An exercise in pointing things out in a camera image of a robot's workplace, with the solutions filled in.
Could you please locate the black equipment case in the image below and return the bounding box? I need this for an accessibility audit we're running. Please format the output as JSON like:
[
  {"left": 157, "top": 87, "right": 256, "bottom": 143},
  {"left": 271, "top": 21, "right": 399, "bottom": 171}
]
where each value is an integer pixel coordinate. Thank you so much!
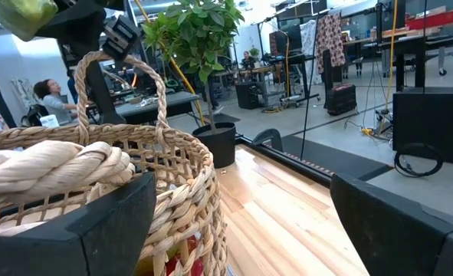
[
  {"left": 324, "top": 83, "right": 358, "bottom": 117},
  {"left": 235, "top": 80, "right": 262, "bottom": 110}
]

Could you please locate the white box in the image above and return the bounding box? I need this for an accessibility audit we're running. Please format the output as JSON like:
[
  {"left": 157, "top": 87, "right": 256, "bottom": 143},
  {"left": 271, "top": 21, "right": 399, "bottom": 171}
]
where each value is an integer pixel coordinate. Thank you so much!
[{"left": 39, "top": 113, "right": 61, "bottom": 129}]

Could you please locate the green potted plant, black pot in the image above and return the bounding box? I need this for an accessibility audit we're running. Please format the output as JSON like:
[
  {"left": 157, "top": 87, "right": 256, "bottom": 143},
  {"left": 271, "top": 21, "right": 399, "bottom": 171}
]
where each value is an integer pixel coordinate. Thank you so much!
[{"left": 140, "top": 0, "right": 245, "bottom": 169}]

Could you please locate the black desk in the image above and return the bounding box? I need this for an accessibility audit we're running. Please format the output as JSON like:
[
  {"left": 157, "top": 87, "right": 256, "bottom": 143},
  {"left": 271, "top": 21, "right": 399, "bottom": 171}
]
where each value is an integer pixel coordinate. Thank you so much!
[{"left": 113, "top": 90, "right": 203, "bottom": 126}]

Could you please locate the patterned hanging cloth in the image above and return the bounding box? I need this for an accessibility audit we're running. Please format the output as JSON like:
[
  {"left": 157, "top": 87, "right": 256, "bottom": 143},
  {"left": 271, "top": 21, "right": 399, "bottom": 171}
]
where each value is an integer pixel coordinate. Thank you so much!
[{"left": 315, "top": 12, "right": 346, "bottom": 74}]

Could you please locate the yellow rod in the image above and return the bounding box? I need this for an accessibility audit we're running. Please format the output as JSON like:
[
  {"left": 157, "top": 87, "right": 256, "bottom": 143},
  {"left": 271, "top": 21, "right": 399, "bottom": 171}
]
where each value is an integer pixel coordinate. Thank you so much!
[{"left": 133, "top": 0, "right": 207, "bottom": 127}]

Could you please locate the black coiled cable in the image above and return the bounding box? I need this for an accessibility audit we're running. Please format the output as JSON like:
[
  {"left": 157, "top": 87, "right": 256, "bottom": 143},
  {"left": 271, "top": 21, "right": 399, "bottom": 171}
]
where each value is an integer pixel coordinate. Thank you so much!
[{"left": 393, "top": 142, "right": 445, "bottom": 179}]

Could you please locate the red pomegranate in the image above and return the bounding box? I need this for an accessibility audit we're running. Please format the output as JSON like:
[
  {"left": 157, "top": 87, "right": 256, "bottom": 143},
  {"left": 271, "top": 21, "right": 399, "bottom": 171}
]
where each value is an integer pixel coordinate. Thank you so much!
[{"left": 165, "top": 235, "right": 206, "bottom": 276}]

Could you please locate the black hazard-striped floor mat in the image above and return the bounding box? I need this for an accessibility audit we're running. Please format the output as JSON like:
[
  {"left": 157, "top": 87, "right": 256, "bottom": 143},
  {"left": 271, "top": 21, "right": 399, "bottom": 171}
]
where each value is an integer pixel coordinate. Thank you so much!
[{"left": 264, "top": 133, "right": 392, "bottom": 181}]

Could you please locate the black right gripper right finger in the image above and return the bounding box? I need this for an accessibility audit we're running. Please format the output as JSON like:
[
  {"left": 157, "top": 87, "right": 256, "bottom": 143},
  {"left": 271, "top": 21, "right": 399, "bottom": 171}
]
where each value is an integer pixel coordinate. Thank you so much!
[{"left": 330, "top": 172, "right": 453, "bottom": 276}]

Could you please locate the black background monitor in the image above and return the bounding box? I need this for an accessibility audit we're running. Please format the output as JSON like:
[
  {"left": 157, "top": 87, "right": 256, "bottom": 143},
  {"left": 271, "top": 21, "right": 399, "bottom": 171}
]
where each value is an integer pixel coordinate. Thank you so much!
[{"left": 268, "top": 23, "right": 304, "bottom": 58}]

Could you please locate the black equipment cabinet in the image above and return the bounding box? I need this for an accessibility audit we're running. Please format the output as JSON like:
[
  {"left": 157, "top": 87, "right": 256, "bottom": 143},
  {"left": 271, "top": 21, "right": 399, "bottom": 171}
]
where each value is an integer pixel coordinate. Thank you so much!
[{"left": 392, "top": 86, "right": 453, "bottom": 168}]

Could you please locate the white hanging cloth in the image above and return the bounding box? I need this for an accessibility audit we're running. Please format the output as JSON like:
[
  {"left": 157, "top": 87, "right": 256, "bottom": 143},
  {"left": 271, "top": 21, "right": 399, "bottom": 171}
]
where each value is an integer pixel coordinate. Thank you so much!
[{"left": 299, "top": 18, "right": 323, "bottom": 86}]

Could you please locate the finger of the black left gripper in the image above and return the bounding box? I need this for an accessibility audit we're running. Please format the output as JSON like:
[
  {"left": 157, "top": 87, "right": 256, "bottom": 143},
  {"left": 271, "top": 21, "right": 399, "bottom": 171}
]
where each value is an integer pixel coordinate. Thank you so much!
[{"left": 34, "top": 0, "right": 107, "bottom": 39}]

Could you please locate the woven straw basket with handles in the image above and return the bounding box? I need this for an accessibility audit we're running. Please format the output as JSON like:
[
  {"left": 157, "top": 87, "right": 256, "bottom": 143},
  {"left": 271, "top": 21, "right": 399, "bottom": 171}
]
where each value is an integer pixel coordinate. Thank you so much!
[{"left": 0, "top": 51, "right": 228, "bottom": 276}]

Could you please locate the black aluminium table frame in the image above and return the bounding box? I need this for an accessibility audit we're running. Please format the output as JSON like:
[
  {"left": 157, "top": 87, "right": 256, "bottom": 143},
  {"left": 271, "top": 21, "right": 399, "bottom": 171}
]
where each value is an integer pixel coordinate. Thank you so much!
[{"left": 234, "top": 128, "right": 394, "bottom": 189}]

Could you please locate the person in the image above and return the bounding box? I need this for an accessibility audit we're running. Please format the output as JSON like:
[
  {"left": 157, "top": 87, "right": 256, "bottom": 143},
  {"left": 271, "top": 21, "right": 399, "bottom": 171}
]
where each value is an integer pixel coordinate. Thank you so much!
[
  {"left": 33, "top": 78, "right": 80, "bottom": 127},
  {"left": 241, "top": 50, "right": 257, "bottom": 71}
]

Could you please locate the long red bin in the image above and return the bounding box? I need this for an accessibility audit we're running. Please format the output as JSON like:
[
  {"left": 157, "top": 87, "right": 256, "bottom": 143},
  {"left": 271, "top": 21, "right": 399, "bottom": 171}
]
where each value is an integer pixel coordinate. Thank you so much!
[{"left": 405, "top": 9, "right": 453, "bottom": 31}]

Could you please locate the dark workbench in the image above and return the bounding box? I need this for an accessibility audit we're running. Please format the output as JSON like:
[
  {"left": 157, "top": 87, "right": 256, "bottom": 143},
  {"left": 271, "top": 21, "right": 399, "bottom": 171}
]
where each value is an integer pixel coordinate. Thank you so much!
[{"left": 343, "top": 33, "right": 453, "bottom": 91}]

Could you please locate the yellow hanging cable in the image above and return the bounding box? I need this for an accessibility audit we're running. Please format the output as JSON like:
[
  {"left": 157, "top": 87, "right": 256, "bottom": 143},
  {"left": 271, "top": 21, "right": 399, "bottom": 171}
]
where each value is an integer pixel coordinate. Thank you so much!
[{"left": 379, "top": 0, "right": 400, "bottom": 133}]

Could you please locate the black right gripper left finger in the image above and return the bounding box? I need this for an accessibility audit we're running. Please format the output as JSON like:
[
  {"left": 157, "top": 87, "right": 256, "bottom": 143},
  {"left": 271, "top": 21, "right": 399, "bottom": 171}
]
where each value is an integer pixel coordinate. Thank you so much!
[{"left": 0, "top": 172, "right": 157, "bottom": 276}]

